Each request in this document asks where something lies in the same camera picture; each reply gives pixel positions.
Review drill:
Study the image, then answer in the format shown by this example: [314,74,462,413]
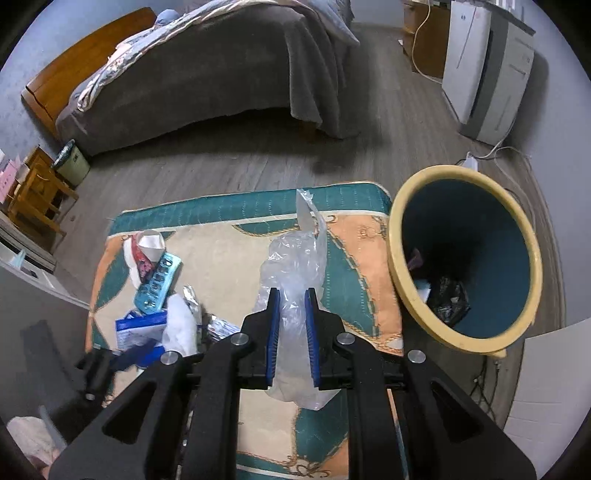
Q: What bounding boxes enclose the black plastic bag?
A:
[427,276,471,324]

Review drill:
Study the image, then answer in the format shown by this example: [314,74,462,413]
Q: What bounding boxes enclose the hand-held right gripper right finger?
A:
[305,287,539,480]

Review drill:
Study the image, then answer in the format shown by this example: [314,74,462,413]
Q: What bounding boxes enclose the clear plastic bag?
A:
[259,188,340,411]

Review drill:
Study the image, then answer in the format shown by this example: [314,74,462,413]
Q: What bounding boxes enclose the white low cabinet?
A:
[0,215,90,310]

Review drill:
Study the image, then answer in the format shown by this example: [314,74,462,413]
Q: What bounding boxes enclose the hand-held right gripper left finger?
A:
[48,287,282,480]

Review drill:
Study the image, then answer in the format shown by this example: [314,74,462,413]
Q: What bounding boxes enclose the black cable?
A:
[472,356,503,409]

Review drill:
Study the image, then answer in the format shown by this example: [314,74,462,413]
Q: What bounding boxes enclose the teal blister pack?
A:
[134,251,182,315]

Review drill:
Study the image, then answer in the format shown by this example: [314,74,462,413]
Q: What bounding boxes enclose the blue printed quilt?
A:
[76,0,361,112]

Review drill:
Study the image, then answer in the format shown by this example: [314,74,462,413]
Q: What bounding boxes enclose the silver foil strip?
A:
[205,316,243,343]
[182,286,204,324]

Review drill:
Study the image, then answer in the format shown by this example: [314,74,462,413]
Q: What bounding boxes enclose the blue white box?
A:
[115,310,168,354]

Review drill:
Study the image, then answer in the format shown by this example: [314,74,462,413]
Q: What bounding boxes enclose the white panel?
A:
[503,316,591,480]

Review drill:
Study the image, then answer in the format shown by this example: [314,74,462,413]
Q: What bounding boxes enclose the white red plastic bag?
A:
[122,229,167,289]

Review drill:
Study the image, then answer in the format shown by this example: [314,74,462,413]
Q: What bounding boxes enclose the white monitor cable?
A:
[412,0,445,85]

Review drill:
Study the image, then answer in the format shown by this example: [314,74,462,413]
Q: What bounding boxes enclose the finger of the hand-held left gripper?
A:
[76,348,116,402]
[111,339,167,372]

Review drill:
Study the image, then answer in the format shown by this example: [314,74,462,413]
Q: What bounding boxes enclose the wooden stool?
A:
[7,164,79,238]

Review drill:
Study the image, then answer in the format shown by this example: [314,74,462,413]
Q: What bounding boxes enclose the teal waste bin yellow rim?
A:
[387,166,543,361]

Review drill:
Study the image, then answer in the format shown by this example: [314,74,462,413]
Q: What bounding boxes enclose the patterned teal orange mat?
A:
[85,181,407,478]

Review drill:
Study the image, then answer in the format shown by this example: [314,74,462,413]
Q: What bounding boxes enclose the pale fluffy cloth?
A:
[7,415,66,468]

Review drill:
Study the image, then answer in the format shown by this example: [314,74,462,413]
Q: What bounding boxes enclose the white power strip cable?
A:
[479,145,533,163]

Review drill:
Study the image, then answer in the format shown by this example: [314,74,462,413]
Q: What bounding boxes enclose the wooden nightstand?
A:
[23,145,59,172]

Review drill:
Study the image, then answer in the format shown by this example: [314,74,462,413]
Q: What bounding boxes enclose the wooden cabinet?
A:
[403,0,451,79]

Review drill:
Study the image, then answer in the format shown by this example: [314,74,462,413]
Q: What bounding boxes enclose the pink box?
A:
[0,157,22,204]

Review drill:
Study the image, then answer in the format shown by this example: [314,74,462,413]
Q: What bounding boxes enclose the white air purifier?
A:
[441,0,536,146]

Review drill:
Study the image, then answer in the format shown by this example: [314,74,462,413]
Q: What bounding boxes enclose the small green bin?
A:
[51,139,91,188]

